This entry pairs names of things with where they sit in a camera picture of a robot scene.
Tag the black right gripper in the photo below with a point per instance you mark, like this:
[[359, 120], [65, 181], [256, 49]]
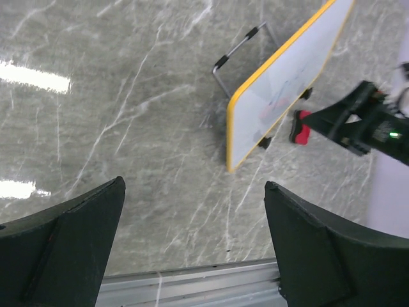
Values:
[[366, 119]]

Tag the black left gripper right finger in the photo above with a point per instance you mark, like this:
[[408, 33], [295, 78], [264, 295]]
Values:
[[327, 260]]

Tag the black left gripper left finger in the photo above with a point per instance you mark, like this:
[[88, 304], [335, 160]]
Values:
[[58, 256]]

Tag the red bone shaped eraser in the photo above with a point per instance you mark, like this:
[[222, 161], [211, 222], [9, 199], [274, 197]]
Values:
[[299, 132]]

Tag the yellow framed whiteboard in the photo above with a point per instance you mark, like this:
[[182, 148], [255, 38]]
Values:
[[261, 101]]

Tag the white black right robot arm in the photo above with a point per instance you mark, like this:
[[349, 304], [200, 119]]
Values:
[[367, 119]]

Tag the metal wire whiteboard stand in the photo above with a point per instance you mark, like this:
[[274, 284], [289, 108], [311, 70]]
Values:
[[265, 142]]

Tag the aluminium front rail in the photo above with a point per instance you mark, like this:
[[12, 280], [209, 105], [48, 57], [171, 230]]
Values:
[[248, 283]]

